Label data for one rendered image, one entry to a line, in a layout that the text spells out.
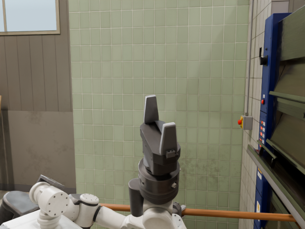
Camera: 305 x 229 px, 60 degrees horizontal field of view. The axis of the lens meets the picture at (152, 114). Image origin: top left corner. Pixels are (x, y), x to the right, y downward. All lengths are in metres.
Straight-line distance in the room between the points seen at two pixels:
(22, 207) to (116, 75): 1.75
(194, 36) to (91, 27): 0.94
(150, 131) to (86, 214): 0.66
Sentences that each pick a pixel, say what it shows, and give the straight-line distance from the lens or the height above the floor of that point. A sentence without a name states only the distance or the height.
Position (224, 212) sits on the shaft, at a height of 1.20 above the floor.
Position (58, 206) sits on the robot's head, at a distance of 0.77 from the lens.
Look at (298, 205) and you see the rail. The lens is 0.92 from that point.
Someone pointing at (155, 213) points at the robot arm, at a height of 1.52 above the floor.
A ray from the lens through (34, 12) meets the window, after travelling 4.38.
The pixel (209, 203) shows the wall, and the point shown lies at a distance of 2.69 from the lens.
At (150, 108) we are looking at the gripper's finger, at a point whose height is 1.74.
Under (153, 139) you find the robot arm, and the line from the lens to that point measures 0.51.
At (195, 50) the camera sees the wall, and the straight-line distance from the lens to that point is 2.42.
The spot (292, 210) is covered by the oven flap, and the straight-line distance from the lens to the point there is 0.94.
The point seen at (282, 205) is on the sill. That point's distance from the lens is 1.53.
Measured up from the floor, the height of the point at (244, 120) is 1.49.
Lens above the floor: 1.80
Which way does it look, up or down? 8 degrees down
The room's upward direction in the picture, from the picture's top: straight up
